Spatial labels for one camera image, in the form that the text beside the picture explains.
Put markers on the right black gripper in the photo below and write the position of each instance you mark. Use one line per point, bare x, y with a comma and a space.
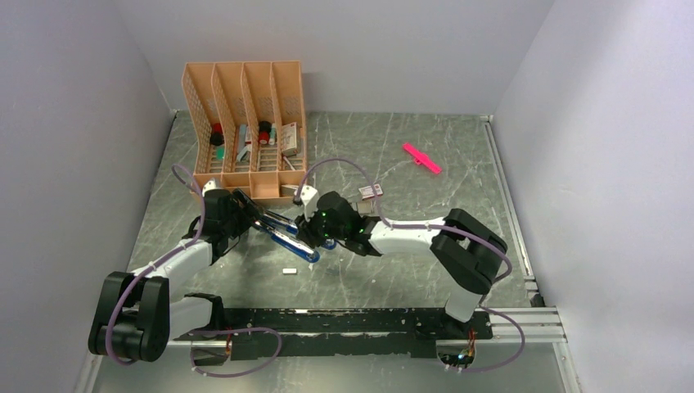
306, 231

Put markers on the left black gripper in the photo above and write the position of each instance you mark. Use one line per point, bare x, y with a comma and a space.
249, 214

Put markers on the white grey stapler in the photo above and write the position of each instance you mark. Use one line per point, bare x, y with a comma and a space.
288, 190

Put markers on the pink plastic clip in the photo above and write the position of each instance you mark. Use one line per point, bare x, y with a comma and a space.
420, 158

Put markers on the white box in organizer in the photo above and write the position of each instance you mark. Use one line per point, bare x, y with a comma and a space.
290, 139

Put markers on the red white staple box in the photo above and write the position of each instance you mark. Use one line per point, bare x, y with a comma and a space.
370, 192

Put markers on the red black bottle left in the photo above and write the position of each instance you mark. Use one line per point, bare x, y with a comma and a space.
216, 136

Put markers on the orange plastic desk organizer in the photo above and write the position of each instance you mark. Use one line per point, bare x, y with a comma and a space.
251, 126

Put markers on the blue stapler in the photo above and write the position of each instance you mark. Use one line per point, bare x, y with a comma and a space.
278, 221
288, 242

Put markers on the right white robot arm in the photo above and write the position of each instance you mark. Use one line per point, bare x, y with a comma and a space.
469, 251

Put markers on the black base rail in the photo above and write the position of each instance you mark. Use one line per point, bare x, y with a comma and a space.
262, 332

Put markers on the grey stapler in organizer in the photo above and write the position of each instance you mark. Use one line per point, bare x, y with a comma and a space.
243, 143

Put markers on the red black bottle right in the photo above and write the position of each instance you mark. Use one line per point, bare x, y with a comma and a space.
265, 129

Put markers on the red black bottle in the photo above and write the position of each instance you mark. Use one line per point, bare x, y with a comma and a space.
216, 136
265, 129

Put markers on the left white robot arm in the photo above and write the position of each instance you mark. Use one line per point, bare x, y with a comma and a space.
135, 317

